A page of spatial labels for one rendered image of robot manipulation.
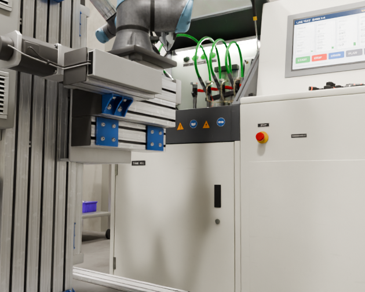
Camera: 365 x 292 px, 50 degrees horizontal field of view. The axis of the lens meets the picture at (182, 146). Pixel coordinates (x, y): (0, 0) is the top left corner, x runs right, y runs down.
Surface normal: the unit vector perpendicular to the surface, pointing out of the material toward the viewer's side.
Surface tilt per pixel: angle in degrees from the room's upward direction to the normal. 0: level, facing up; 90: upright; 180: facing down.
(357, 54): 76
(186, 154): 90
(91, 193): 90
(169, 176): 90
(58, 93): 90
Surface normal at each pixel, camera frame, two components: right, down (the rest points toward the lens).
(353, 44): -0.47, -0.31
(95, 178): -0.59, -0.07
